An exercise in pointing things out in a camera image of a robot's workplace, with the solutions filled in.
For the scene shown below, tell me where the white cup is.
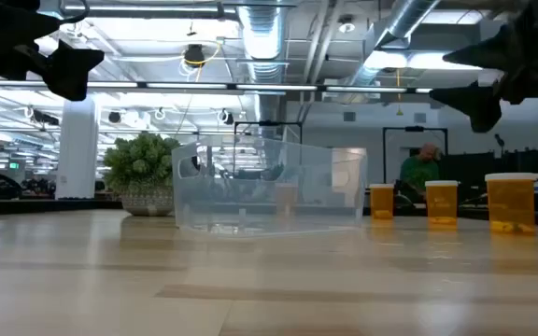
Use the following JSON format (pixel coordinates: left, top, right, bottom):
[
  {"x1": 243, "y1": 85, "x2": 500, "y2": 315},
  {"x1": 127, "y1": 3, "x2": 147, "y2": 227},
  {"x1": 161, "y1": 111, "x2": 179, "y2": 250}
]
[
  {"x1": 484, "y1": 172, "x2": 538, "y2": 235},
  {"x1": 424, "y1": 179, "x2": 460, "y2": 229},
  {"x1": 369, "y1": 183, "x2": 395, "y2": 221}
]

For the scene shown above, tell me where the white cup top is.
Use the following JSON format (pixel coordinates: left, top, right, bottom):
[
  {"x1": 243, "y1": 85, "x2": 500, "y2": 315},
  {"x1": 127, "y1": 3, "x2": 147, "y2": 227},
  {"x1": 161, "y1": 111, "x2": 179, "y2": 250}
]
[{"x1": 369, "y1": 183, "x2": 395, "y2": 221}]

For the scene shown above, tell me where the clear plastic basket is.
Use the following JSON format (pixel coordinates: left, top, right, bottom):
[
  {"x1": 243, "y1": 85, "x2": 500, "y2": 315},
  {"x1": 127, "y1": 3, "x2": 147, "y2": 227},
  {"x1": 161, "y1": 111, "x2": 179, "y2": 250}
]
[{"x1": 171, "y1": 134, "x2": 369, "y2": 237}]

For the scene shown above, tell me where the dark monitor row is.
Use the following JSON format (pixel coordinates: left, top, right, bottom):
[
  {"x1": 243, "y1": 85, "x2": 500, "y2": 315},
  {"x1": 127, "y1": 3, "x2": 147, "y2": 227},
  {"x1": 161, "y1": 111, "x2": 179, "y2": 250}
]
[{"x1": 438, "y1": 147, "x2": 538, "y2": 192}]

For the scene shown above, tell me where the white building column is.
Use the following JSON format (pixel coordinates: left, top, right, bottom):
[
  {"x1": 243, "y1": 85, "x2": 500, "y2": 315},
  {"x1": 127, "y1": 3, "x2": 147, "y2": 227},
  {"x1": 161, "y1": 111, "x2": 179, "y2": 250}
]
[{"x1": 54, "y1": 95, "x2": 101, "y2": 201}]

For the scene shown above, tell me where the person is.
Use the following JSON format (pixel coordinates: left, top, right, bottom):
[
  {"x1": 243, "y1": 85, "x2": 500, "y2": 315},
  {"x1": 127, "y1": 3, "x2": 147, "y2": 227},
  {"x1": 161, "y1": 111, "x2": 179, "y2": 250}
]
[{"x1": 398, "y1": 142, "x2": 442, "y2": 204}]

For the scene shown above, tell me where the potted green artificial plant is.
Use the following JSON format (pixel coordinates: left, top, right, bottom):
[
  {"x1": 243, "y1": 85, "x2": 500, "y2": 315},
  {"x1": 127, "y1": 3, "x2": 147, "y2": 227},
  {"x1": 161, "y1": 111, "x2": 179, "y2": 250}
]
[{"x1": 103, "y1": 132, "x2": 182, "y2": 217}]

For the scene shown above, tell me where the long linear ceiling light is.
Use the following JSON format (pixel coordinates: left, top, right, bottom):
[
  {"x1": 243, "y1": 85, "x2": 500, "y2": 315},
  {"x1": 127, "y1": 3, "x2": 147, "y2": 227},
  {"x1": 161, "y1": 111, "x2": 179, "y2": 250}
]
[{"x1": 0, "y1": 80, "x2": 434, "y2": 95}]

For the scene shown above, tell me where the black station frame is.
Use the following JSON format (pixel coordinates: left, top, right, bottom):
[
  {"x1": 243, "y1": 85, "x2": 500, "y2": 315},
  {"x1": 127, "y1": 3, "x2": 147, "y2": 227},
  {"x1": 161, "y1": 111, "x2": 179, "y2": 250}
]
[
  {"x1": 381, "y1": 125, "x2": 450, "y2": 184},
  {"x1": 233, "y1": 119, "x2": 304, "y2": 175}
]

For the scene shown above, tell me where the silver smooth ventilation duct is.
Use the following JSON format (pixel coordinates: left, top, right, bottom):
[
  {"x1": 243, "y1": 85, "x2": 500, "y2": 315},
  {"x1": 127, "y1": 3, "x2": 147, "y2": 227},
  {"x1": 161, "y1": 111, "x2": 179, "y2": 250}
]
[{"x1": 343, "y1": 0, "x2": 444, "y2": 88}]

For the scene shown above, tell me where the silver ribbed ventilation duct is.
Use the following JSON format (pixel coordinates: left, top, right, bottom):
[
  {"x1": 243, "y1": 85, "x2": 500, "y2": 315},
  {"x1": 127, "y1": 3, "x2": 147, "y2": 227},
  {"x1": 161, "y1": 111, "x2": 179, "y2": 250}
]
[{"x1": 234, "y1": 0, "x2": 290, "y2": 123}]

